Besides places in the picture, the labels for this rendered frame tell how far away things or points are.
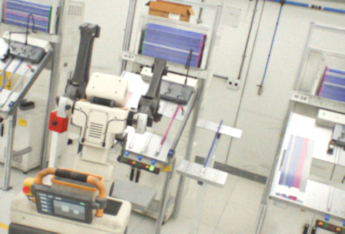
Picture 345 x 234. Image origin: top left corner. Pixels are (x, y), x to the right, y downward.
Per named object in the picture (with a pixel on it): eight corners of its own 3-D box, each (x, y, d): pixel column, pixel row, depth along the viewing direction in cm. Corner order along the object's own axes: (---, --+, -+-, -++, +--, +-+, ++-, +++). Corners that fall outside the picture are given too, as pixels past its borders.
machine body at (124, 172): (164, 228, 320) (178, 162, 305) (93, 202, 339) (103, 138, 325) (186, 198, 380) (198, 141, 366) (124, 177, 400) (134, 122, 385)
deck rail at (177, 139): (167, 166, 278) (166, 163, 273) (165, 165, 279) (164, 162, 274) (199, 93, 315) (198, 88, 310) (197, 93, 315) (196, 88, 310)
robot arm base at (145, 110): (131, 114, 203) (152, 118, 203) (135, 102, 208) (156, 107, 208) (131, 123, 210) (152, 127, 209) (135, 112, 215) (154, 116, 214)
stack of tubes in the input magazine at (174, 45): (197, 67, 301) (204, 34, 295) (140, 54, 316) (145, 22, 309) (201, 66, 313) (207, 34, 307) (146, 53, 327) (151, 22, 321)
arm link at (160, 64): (154, 51, 238) (170, 54, 238) (152, 66, 249) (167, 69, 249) (137, 104, 211) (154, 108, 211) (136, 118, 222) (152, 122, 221)
